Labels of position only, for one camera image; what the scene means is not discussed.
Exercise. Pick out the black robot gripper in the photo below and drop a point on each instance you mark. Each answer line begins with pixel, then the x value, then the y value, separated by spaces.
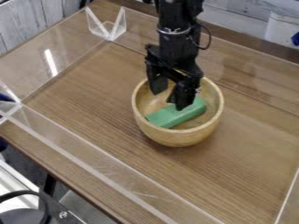
pixel 170 60

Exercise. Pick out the green rectangular block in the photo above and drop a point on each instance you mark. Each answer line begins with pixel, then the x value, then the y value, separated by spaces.
pixel 168 117

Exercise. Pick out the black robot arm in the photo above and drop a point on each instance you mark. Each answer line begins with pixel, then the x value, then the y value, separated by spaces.
pixel 178 15

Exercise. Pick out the light wooden bowl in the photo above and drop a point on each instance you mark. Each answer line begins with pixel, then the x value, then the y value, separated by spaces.
pixel 190 132

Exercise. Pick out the white cylindrical container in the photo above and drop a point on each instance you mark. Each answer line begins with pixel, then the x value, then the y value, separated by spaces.
pixel 282 29

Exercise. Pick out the black table leg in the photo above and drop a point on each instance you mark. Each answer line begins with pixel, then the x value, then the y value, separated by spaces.
pixel 50 185

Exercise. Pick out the clear acrylic corner bracket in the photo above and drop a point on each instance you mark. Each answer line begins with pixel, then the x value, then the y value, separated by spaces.
pixel 107 30

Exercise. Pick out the clear acrylic tray wall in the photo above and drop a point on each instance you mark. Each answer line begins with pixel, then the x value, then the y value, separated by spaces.
pixel 134 198

